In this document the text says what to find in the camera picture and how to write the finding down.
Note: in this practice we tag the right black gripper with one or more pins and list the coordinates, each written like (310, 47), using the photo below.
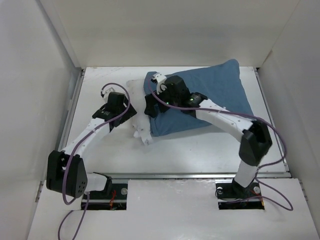
(150, 109)

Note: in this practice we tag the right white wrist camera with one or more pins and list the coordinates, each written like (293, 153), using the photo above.
(159, 79)

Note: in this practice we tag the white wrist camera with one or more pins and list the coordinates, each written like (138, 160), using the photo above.
(105, 92)
(159, 79)

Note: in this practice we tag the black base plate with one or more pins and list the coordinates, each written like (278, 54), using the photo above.
(115, 200)
(229, 199)

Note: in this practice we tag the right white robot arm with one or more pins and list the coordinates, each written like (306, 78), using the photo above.
(253, 135)

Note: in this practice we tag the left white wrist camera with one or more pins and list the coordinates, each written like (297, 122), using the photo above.
(105, 92)

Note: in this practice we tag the blue pillowcase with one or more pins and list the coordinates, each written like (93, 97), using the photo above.
(220, 83)

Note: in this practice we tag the white pillow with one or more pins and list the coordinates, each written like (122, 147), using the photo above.
(140, 121)

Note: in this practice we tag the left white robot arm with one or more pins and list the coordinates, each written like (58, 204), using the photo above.
(66, 169)

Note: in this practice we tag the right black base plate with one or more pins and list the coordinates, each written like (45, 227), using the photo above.
(229, 199)

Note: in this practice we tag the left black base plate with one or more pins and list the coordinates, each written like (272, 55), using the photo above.
(115, 200)

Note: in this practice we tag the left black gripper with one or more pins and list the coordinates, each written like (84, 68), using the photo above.
(129, 114)

